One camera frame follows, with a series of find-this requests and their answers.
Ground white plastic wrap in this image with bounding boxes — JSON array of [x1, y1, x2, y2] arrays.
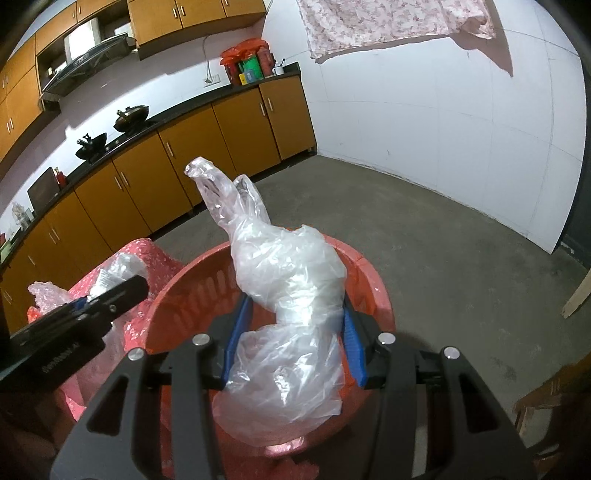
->
[[90, 254, 148, 298]]

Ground brown cutting board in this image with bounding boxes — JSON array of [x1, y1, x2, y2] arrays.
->
[[28, 167, 61, 210]]

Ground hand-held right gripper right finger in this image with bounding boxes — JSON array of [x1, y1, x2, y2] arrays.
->
[[342, 298, 541, 480]]

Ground red plastic shopping bag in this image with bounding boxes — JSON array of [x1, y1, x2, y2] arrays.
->
[[221, 39, 273, 86]]

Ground steel range hood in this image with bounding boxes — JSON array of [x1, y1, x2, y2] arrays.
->
[[37, 18, 137, 112]]

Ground red floral blanket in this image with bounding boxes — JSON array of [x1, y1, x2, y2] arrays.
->
[[25, 237, 319, 480]]

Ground black kitchen countertop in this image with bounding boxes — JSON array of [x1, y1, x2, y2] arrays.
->
[[0, 62, 302, 273]]

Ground wooden wall cabinet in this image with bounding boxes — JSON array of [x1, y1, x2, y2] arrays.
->
[[0, 0, 127, 162], [127, 0, 278, 58]]

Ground clear plastic bag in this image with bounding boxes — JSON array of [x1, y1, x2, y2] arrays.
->
[[28, 279, 75, 319], [185, 157, 348, 448]]

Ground wooden base kitchen cabinet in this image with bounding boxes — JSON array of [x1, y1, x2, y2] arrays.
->
[[0, 76, 318, 333]]

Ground black wok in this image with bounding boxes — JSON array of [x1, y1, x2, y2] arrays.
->
[[76, 133, 109, 162], [115, 105, 151, 132]]

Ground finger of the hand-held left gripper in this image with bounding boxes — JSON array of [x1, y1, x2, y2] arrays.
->
[[60, 276, 149, 326]]

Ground pink floral hanging cloth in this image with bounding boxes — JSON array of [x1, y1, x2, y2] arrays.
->
[[295, 0, 497, 61]]

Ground wooden stool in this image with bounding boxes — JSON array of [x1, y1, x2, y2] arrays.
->
[[512, 364, 591, 444]]

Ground green box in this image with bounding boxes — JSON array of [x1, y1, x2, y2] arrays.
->
[[238, 55, 263, 84]]

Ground wooden plank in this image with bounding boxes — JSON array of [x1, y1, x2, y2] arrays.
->
[[561, 268, 591, 319]]

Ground red plastic basket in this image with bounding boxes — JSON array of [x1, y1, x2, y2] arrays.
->
[[145, 233, 397, 457]]

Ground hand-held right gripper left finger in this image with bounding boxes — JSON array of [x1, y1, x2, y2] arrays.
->
[[53, 295, 254, 480]]

